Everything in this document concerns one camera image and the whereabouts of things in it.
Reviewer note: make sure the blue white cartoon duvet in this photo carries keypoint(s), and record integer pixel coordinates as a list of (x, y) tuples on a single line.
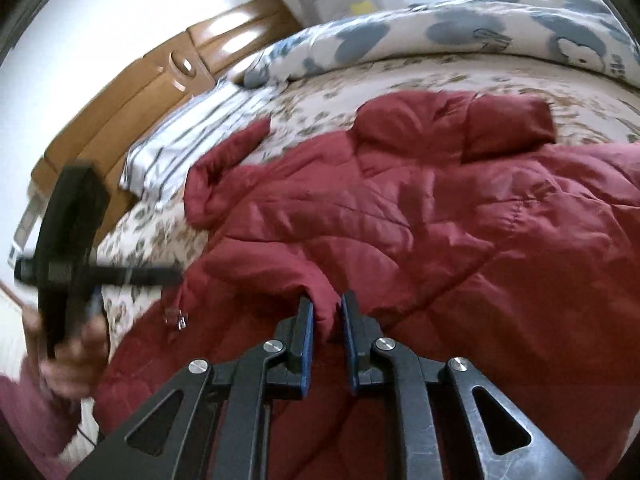
[(577, 33)]

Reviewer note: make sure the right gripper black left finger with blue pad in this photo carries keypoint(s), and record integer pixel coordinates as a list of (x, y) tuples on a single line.
[(211, 421)]

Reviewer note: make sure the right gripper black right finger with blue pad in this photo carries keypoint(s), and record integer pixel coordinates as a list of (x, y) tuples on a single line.
[(444, 420)]

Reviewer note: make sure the pink sleeved left forearm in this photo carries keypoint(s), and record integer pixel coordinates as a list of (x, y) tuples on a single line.
[(42, 423)]

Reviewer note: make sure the striped white pillow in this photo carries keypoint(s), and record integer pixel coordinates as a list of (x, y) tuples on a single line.
[(156, 166)]

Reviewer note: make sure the person's left hand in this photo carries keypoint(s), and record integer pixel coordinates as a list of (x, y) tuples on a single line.
[(79, 363)]

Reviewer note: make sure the wooden headboard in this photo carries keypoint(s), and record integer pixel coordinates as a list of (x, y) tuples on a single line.
[(152, 86)]

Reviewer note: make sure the floral cream bedspread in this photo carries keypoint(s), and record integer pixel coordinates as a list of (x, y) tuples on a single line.
[(350, 95)]

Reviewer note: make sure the red quilted down jacket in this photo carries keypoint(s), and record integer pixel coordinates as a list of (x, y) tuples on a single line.
[(400, 239)]

